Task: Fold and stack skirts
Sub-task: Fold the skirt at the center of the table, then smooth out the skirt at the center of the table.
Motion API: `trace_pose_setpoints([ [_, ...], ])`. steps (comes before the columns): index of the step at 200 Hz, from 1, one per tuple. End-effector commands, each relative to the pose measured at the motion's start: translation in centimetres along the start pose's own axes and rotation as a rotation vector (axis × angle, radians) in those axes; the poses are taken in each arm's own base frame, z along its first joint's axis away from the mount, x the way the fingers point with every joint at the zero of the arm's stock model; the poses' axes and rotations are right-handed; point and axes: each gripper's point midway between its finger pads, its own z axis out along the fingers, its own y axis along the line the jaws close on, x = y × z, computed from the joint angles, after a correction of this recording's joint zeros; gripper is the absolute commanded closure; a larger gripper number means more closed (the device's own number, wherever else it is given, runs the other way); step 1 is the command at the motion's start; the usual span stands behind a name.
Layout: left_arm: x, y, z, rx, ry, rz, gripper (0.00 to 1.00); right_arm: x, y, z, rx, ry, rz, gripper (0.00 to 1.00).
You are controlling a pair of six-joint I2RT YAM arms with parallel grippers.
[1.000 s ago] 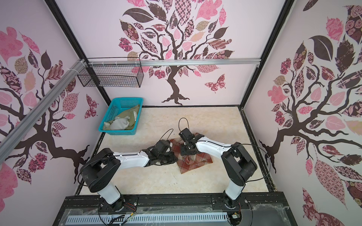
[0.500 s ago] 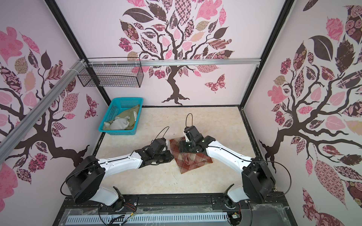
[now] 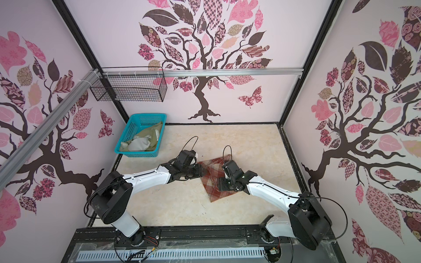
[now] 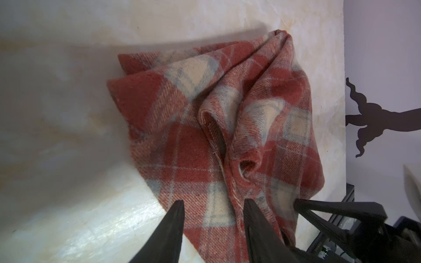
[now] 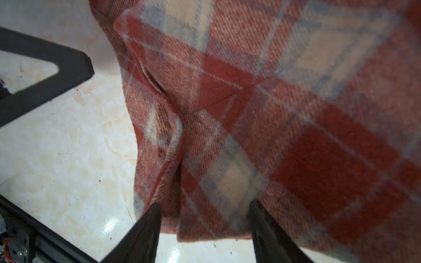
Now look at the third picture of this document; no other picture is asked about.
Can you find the teal plastic basket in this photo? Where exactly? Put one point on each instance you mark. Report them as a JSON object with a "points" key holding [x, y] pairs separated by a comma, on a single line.
{"points": [[137, 123]]}

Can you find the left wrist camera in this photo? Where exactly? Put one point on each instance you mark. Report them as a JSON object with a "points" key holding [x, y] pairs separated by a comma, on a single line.
{"points": [[187, 157]]}

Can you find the aluminium rail left wall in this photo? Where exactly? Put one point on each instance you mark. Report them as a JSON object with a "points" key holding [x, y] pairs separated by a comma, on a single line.
{"points": [[12, 165]]}

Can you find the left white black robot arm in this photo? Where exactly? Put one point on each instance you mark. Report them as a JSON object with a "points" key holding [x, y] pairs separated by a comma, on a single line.
{"points": [[111, 198]]}

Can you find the black wire basket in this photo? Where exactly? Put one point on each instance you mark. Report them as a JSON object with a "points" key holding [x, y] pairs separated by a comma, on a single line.
{"points": [[140, 84]]}

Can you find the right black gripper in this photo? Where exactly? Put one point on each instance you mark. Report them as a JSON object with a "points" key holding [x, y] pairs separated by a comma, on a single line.
{"points": [[225, 183]]}

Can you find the red plaid skirt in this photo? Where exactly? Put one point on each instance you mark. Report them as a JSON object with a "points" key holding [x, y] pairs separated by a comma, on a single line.
{"points": [[212, 172]]}

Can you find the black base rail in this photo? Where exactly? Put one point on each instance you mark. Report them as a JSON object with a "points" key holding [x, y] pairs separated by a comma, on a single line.
{"points": [[281, 250]]}

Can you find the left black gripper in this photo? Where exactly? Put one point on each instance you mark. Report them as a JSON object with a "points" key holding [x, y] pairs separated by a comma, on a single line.
{"points": [[199, 173]]}

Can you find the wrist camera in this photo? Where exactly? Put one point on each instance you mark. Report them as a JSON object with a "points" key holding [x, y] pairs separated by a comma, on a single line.
{"points": [[232, 170], [187, 157]]}

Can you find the olive and white skirt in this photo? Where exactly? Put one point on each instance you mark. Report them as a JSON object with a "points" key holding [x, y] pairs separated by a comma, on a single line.
{"points": [[145, 140]]}

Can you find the aluminium rail back wall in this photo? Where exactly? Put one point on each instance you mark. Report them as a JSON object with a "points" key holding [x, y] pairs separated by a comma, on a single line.
{"points": [[210, 72]]}

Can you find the aluminium rail wall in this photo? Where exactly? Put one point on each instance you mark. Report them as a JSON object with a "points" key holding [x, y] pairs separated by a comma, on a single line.
{"points": [[12, 165], [210, 72]]}

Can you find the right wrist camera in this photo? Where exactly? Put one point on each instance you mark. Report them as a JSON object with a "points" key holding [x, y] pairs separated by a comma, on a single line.
{"points": [[232, 170]]}

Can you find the white slotted cable duct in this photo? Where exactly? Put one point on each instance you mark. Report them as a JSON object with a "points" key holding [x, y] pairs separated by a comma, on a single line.
{"points": [[170, 255]]}

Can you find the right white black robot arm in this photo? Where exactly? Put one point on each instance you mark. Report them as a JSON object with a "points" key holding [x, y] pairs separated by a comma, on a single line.
{"points": [[308, 222]]}

